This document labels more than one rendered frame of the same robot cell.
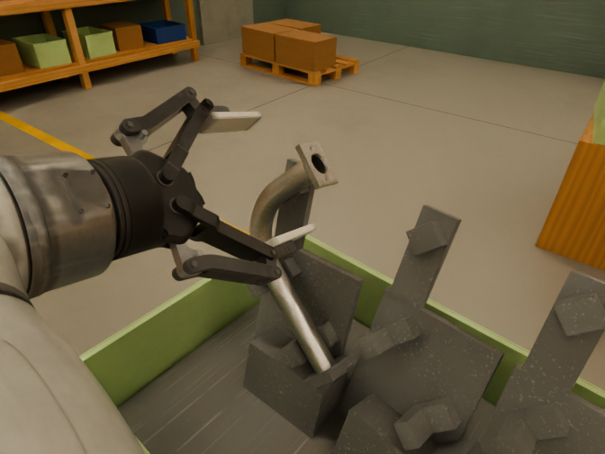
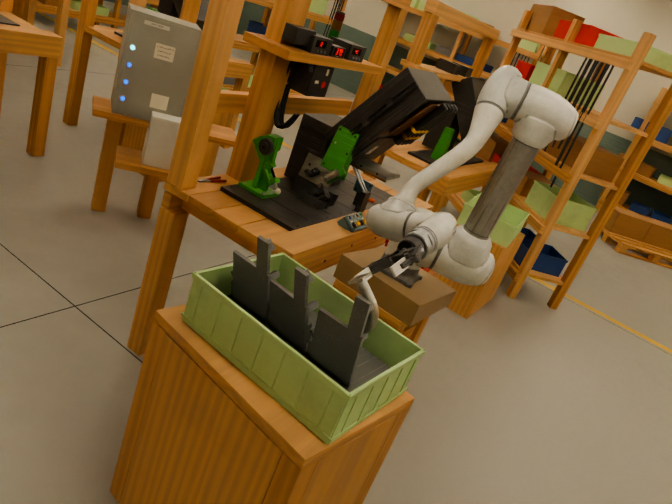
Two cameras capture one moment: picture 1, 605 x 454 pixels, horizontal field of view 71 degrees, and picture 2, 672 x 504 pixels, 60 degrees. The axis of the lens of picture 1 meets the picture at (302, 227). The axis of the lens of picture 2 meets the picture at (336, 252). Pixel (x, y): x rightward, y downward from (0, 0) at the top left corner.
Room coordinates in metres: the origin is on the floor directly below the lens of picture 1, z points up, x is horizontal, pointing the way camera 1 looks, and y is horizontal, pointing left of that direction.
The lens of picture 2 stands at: (1.80, -0.37, 1.82)
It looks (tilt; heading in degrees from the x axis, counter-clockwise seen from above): 23 degrees down; 169
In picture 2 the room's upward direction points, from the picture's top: 21 degrees clockwise
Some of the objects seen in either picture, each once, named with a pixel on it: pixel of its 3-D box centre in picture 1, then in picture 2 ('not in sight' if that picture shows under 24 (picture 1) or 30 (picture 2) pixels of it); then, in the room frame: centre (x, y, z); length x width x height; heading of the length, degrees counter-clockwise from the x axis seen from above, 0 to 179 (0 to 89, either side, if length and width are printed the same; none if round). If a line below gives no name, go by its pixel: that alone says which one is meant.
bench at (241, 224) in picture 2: not in sight; (295, 270); (-1.02, 0.02, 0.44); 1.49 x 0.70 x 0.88; 145
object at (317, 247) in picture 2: not in sight; (362, 231); (-0.86, 0.25, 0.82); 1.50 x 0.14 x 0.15; 145
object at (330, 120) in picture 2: not in sight; (322, 150); (-1.19, -0.04, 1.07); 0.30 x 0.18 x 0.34; 145
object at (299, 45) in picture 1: (299, 49); not in sight; (5.30, 0.08, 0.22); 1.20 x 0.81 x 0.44; 49
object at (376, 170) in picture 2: not in sight; (360, 162); (-1.03, 0.14, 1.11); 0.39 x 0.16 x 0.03; 55
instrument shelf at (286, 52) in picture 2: not in sight; (320, 55); (-1.17, -0.20, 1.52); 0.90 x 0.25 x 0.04; 145
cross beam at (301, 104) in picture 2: not in sight; (285, 104); (-1.23, -0.29, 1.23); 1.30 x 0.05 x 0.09; 145
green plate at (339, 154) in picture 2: not in sight; (343, 150); (-0.93, 0.03, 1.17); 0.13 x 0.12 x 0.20; 145
